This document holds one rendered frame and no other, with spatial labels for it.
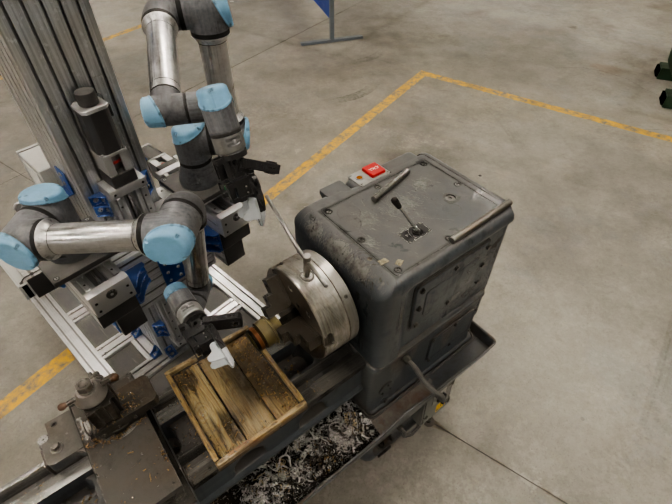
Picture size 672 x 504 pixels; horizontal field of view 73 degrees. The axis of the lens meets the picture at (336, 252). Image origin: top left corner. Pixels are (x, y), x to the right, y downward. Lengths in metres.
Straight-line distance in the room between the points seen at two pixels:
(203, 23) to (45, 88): 0.49
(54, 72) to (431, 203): 1.18
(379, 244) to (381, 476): 1.28
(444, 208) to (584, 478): 1.53
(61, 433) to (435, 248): 1.19
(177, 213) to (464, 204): 0.87
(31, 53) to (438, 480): 2.19
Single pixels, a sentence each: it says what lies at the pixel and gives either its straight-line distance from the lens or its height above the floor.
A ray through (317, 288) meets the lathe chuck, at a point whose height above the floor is 1.22.
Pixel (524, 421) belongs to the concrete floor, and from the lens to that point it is 2.56.
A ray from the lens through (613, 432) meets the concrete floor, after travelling 2.72.
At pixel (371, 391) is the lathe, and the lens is 1.67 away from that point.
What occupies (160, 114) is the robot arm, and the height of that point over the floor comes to 1.64.
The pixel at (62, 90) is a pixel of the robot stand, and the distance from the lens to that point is 1.64.
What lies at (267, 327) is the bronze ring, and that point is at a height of 1.12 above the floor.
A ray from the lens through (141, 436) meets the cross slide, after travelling 1.41.
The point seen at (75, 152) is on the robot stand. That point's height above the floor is 1.38.
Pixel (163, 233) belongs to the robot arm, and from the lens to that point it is 1.20.
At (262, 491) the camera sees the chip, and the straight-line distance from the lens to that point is 1.67.
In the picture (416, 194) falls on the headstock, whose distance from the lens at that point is 1.52.
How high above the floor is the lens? 2.18
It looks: 45 degrees down
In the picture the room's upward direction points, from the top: straight up
